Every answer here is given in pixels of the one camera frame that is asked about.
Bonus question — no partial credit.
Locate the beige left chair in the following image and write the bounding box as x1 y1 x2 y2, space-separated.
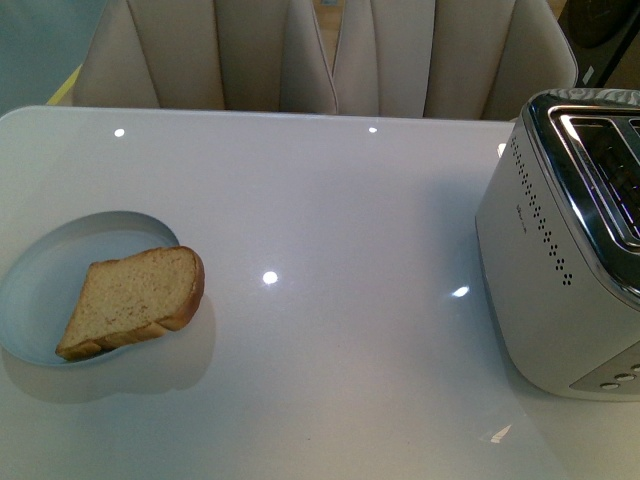
72 1 337 114

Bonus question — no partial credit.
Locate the beige chair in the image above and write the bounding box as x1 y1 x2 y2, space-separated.
333 0 578 120
72 1 337 114

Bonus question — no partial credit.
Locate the beige right chair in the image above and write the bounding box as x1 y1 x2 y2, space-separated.
333 0 578 120

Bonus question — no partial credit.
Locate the dark background cabinet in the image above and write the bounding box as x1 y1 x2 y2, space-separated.
559 0 639 90

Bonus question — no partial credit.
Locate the white chrome toaster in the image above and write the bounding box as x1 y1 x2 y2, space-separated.
475 89 639 401

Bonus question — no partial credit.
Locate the light blue plate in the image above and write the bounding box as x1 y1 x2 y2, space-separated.
1 211 179 367

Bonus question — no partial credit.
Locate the brown bread slice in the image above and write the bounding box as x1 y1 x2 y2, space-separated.
55 246 205 361

